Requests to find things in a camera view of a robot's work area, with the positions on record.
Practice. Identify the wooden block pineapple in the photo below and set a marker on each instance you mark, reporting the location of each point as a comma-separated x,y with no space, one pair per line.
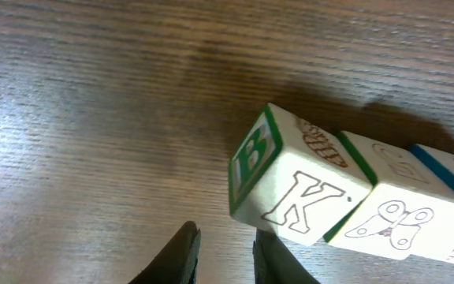
406,201

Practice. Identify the wooden block number five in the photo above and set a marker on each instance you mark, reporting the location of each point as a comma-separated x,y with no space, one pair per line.
292,178

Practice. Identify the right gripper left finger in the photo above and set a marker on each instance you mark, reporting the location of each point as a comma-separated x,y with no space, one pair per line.
177,262

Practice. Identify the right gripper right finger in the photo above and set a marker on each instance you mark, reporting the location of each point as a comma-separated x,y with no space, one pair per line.
275,264

